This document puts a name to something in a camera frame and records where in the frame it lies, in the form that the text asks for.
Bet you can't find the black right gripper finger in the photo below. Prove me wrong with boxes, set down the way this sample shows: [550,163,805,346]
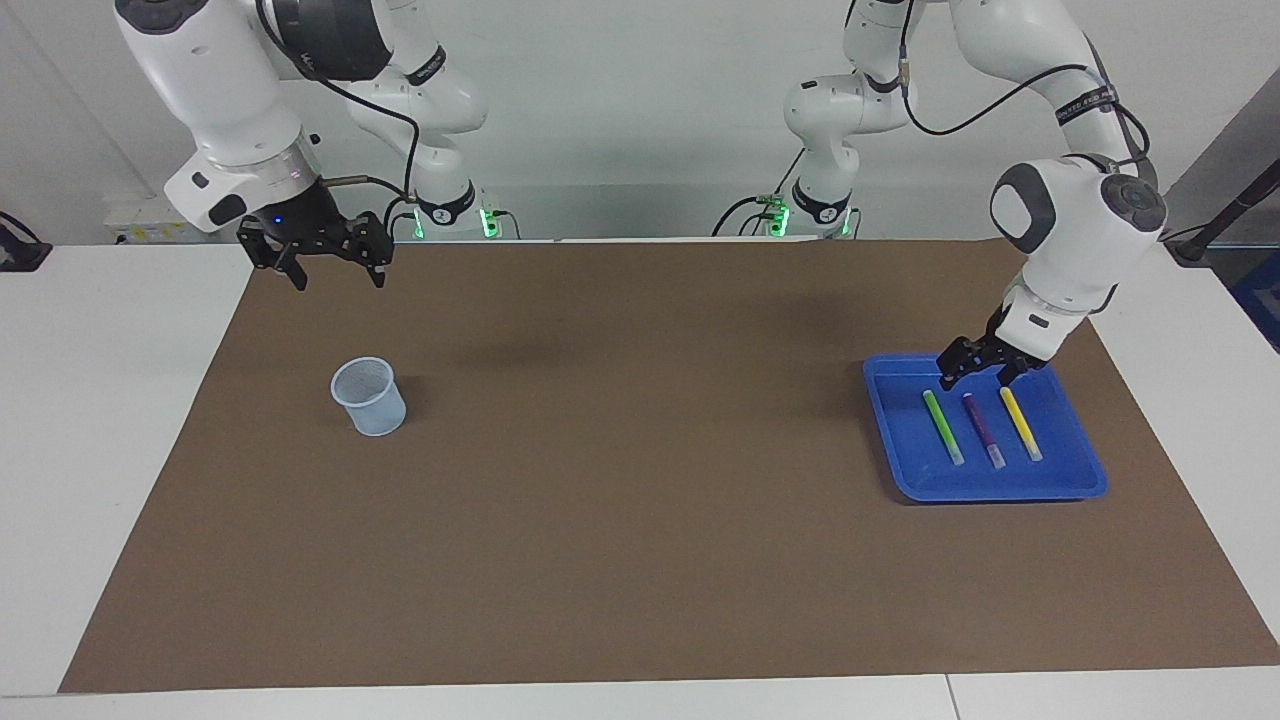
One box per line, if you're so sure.
[237,220,311,293]
[340,212,397,291]

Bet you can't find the yellow pen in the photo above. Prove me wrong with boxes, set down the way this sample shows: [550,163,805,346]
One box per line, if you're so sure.
[999,386,1044,463]

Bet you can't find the green pen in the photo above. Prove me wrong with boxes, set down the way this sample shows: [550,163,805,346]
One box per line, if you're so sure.
[921,389,966,467]

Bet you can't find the purple pen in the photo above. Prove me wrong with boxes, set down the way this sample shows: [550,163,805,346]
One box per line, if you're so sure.
[961,392,1007,470]

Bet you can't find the blue plastic tray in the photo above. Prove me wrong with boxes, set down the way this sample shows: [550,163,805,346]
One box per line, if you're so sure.
[862,352,1109,503]

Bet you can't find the white power box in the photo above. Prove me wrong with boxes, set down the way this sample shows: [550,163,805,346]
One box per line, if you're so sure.
[105,195,216,244]

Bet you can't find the translucent plastic cup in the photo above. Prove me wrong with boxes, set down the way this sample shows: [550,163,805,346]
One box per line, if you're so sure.
[330,356,408,438]

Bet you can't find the black stand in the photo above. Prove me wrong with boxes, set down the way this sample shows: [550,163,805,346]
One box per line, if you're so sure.
[1163,160,1280,267]

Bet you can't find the blue box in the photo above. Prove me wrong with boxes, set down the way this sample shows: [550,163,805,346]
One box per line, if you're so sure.
[1228,250,1280,353]

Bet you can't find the brown table mat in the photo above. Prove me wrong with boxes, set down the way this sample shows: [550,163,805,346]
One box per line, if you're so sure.
[58,238,1280,694]

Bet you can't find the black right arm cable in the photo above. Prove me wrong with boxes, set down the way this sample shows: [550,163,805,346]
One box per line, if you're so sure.
[255,0,421,201]

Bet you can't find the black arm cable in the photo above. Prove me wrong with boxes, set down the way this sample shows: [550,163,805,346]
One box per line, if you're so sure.
[255,0,421,201]
[897,0,1153,171]

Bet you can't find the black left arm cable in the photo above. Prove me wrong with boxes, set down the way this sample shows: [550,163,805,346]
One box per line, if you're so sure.
[897,0,1153,171]

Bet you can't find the black clamp mount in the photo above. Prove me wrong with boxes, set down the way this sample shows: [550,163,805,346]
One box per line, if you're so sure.
[0,212,53,272]

